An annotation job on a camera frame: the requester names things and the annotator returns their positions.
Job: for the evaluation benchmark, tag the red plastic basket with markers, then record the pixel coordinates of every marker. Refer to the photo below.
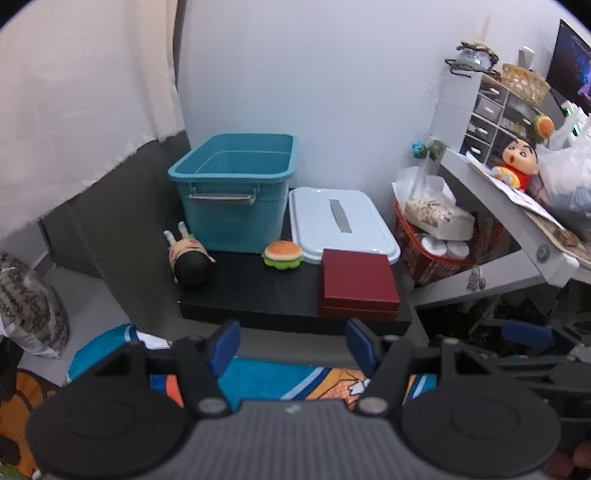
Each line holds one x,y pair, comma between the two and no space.
438,270

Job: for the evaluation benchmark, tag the patterned grey pillow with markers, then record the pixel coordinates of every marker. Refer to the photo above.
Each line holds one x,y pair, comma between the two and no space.
27,304

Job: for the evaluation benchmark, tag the clear plastic bag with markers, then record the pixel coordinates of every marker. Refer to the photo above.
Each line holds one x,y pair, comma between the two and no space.
568,175

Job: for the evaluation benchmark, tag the teal printed cloth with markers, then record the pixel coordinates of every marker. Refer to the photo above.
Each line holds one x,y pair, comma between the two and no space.
258,378

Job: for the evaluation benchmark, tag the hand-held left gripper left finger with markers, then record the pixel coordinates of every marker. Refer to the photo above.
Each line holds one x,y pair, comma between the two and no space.
226,344

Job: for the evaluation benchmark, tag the teal plastic storage box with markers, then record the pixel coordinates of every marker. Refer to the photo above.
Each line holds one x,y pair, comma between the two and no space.
231,217

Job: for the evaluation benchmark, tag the computer monitor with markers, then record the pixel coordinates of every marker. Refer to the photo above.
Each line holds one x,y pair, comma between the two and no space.
572,64

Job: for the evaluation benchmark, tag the dark red box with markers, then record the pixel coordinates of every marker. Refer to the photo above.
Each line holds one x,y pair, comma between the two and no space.
358,281

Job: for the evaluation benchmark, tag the teal pompom ornament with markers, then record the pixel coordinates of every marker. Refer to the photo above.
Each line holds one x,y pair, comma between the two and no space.
420,150

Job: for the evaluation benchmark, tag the white drawer organizer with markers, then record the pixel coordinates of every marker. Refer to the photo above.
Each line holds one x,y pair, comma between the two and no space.
450,97

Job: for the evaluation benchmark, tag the patterned beige mat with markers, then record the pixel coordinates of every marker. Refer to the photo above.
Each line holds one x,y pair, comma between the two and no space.
572,244

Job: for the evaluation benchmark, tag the white desk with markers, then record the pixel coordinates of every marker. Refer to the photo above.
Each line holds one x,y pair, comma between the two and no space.
508,221

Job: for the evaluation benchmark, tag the sleeping doll figure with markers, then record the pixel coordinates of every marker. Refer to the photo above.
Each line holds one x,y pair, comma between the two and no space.
194,267

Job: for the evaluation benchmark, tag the wicker basket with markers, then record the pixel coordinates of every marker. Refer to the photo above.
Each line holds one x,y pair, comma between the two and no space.
526,83

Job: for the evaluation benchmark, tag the small burger toy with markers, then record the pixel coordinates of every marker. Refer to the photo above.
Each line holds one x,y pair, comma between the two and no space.
544,124

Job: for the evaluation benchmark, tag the boy doll red shirt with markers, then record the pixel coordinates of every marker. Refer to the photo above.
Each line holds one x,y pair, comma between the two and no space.
519,161

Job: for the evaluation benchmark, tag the cream curtain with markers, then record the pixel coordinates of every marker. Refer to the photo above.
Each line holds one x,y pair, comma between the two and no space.
69,92

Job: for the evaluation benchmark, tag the white plastic bag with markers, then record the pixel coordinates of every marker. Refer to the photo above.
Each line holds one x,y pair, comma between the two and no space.
415,180

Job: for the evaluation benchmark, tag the printed tissue box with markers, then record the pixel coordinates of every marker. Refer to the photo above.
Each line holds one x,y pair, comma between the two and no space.
438,214

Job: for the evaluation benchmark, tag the orange printed cushion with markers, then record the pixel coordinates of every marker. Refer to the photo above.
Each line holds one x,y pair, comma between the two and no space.
18,415

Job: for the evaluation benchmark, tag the white storage box lid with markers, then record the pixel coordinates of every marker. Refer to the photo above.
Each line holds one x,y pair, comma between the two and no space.
323,230

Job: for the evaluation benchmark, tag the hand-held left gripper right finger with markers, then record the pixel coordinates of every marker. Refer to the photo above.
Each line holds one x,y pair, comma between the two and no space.
360,344

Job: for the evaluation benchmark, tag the white jar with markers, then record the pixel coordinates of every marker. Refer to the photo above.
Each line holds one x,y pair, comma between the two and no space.
458,250
431,247

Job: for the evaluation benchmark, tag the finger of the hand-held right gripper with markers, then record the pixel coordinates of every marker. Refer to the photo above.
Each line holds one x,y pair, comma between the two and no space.
528,332
545,381

